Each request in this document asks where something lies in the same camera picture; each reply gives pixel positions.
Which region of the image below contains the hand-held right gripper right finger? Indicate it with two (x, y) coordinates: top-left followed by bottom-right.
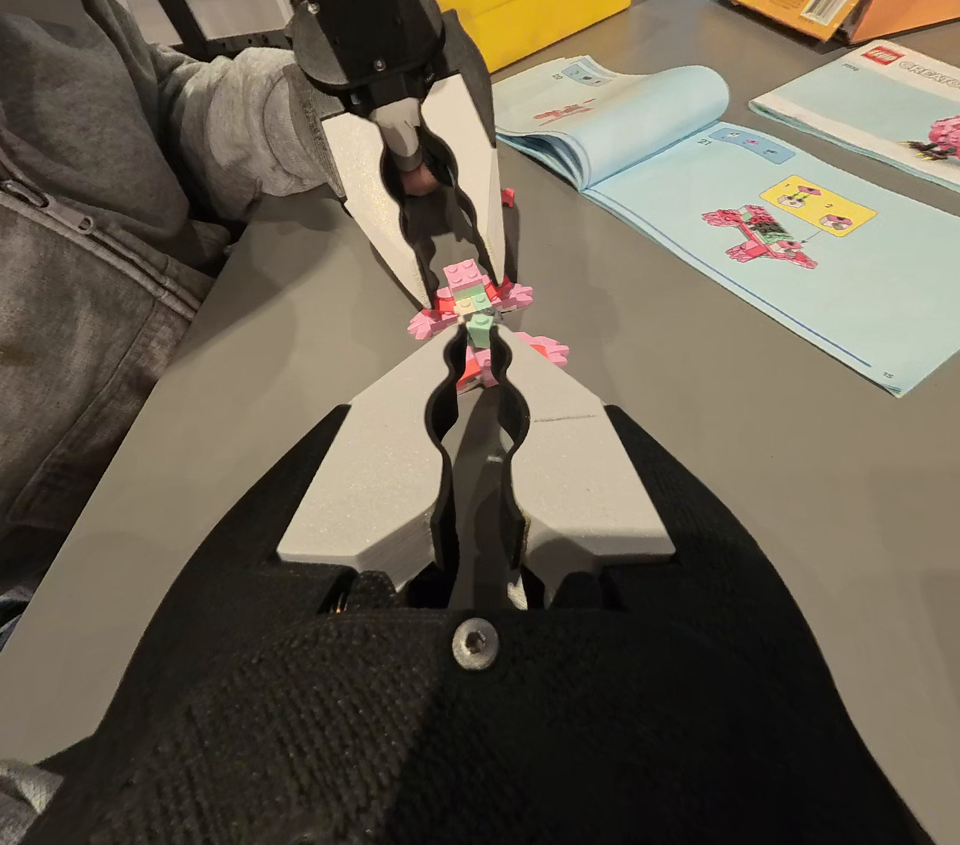
(491, 327), (671, 588)

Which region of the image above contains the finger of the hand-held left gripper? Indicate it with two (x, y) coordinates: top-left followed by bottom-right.
(415, 70), (515, 284)
(323, 111), (444, 312)

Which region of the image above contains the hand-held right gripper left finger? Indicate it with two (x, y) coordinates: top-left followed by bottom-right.
(277, 327), (472, 590)

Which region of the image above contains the pink toy brick model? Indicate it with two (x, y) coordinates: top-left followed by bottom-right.
(407, 258), (570, 396)

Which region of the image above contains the person's left forearm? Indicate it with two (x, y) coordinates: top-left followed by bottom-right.
(175, 47), (349, 224)

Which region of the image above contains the open light blue instruction booklet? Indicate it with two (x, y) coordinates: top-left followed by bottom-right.
(491, 57), (960, 398)

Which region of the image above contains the closed light blue instruction booklet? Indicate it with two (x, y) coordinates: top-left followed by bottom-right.
(749, 38), (960, 196)

